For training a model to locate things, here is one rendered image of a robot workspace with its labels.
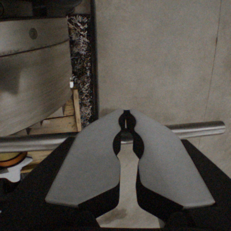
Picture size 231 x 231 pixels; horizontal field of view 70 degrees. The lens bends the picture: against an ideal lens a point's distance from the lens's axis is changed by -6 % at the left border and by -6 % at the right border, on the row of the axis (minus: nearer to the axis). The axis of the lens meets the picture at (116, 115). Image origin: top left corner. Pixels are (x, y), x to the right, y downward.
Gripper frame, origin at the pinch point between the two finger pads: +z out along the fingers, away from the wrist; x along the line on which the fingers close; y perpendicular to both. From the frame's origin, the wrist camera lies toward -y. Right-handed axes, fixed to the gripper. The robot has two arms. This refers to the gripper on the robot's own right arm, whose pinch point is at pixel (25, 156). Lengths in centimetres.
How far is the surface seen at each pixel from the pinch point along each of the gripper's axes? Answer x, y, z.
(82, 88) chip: -48, 4, 20
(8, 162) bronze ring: 3.5, -2.1, -2.7
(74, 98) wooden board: -17.5, -5.0, 13.5
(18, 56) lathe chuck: 12.5, -24.0, 6.2
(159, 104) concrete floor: -108, 53, 105
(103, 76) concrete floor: -108, 18, 45
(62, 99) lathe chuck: 8.1, -16.5, 10.2
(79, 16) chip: -49, -28, 21
